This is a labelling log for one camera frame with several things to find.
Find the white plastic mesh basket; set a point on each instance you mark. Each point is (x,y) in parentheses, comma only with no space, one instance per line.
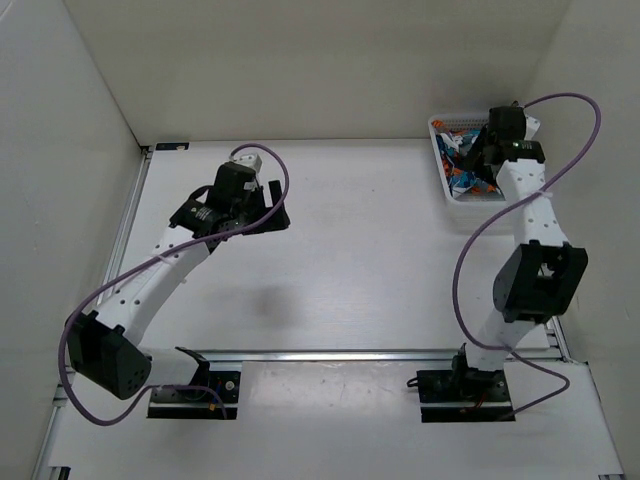
(468,203)

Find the colourful patterned shorts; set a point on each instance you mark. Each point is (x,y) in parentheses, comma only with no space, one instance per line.
(462,165)

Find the aluminium table edge rail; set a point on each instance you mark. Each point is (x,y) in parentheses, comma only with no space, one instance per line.
(408,355)

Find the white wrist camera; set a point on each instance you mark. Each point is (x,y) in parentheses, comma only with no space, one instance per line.
(532,127)
(251,160)

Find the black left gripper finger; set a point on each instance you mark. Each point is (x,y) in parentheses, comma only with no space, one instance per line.
(278,221)
(276,192)

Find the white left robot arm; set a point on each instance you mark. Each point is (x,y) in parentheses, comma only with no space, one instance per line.
(104,345)

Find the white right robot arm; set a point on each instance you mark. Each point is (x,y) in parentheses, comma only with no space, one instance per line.
(541,276)

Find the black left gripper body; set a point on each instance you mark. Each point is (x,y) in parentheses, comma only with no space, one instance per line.
(248,212)

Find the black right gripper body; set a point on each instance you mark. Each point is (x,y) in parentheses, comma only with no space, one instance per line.
(479,146)

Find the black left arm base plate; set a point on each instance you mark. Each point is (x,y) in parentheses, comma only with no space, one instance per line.
(223,378)

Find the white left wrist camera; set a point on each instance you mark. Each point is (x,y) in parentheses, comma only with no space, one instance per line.
(251,160)

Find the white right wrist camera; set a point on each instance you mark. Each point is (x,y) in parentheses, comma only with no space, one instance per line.
(532,127)

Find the dark label sticker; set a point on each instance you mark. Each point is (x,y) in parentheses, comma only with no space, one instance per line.
(172,146)

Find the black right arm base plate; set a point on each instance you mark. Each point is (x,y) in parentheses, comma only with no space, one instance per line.
(445,399)

